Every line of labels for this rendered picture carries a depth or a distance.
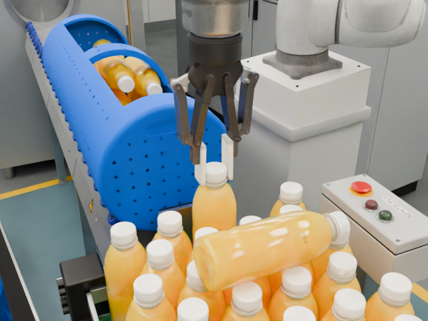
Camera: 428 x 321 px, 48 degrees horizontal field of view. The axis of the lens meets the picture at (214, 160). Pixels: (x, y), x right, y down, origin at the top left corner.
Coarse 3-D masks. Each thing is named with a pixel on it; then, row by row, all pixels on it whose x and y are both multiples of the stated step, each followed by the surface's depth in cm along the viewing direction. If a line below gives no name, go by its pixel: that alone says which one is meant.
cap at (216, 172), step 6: (210, 162) 78; (216, 162) 78; (210, 168) 76; (216, 168) 76; (222, 168) 76; (210, 174) 75; (216, 174) 75; (222, 174) 75; (210, 180) 76; (216, 180) 76; (222, 180) 76
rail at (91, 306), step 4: (88, 296) 82; (88, 300) 81; (92, 300) 81; (88, 304) 83; (92, 304) 80; (92, 308) 79; (92, 312) 79; (96, 312) 79; (92, 316) 78; (96, 316) 78; (92, 320) 80; (96, 320) 77
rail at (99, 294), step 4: (96, 288) 83; (100, 288) 83; (104, 288) 84; (92, 292) 83; (96, 292) 83; (100, 292) 84; (104, 292) 84; (92, 296) 83; (96, 296) 84; (100, 296) 84; (104, 296) 84; (96, 300) 84; (100, 300) 84; (104, 300) 85
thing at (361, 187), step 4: (352, 184) 88; (356, 184) 88; (360, 184) 88; (364, 184) 88; (368, 184) 88; (352, 188) 88; (356, 188) 87; (360, 188) 87; (364, 188) 87; (368, 188) 87; (360, 192) 88; (364, 192) 87
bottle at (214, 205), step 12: (204, 192) 77; (216, 192) 76; (228, 192) 77; (192, 204) 79; (204, 204) 77; (216, 204) 76; (228, 204) 77; (192, 216) 80; (204, 216) 77; (216, 216) 77; (228, 216) 78; (192, 228) 81; (216, 228) 78; (228, 228) 79; (192, 240) 83
